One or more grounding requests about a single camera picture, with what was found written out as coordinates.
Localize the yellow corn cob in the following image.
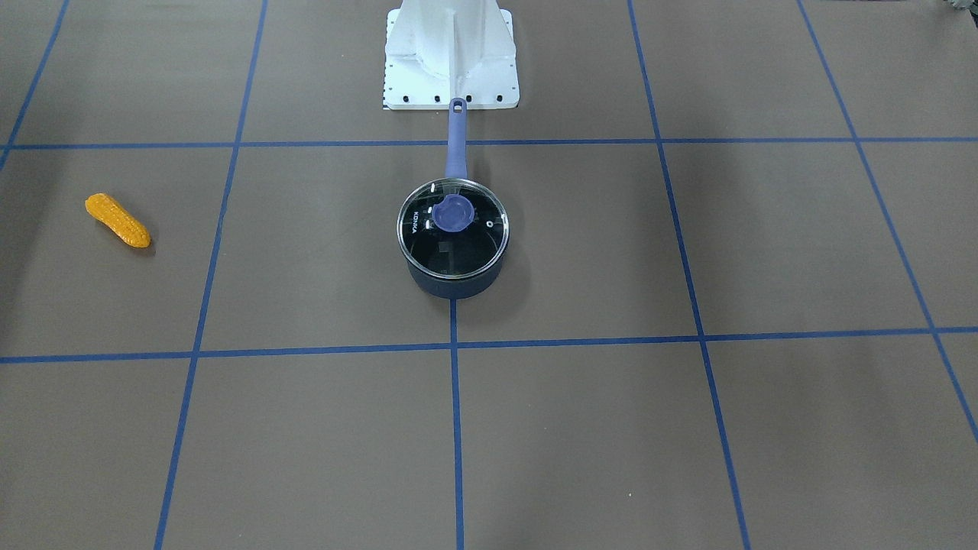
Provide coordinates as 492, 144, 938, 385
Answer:
84, 192, 151, 248

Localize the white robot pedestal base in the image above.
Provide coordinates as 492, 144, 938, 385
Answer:
382, 1, 520, 111

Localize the glass pot lid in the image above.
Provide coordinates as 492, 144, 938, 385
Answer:
396, 178, 510, 281

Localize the dark blue saucepan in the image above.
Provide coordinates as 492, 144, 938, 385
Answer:
396, 97, 511, 300

